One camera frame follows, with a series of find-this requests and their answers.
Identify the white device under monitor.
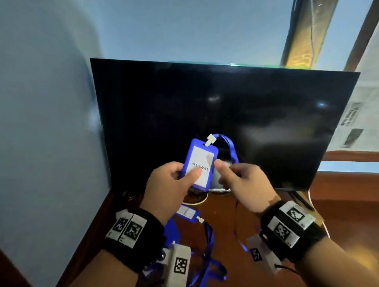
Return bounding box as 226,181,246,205
208,170,232,194

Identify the person's right hand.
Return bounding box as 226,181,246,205
214,155,281,217

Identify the person's left hand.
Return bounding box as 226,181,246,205
137,160,207,227

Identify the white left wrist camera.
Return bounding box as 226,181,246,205
160,241,194,287

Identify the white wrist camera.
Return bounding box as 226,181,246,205
160,241,194,287
246,233,283,276

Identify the small blue badge holder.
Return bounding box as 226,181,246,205
175,203,205,226

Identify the thin black camera cable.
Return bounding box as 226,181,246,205
274,262,300,278

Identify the person's left forearm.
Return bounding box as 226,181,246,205
42,247,145,287

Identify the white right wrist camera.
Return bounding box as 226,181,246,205
246,233,283,276

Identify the blue lanyard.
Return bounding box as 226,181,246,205
212,132,250,257
139,213,229,287

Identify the black wristband with markers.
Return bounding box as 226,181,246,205
258,198,330,266
99,206,169,277

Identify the black left wristband with markers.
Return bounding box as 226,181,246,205
99,206,169,277

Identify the newspaper sheet on window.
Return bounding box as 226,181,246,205
317,5,379,158

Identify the brown wooden window frame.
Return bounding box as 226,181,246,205
311,0,379,168

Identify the coiled white cable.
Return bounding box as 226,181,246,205
181,192,210,208

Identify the blue badge holder white card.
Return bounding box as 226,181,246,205
177,133,222,194

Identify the black flat screen monitor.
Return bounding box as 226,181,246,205
90,39,368,207

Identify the black right wristband with markers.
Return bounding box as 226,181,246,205
258,198,330,266

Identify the person's right forearm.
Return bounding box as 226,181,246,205
292,234,379,287

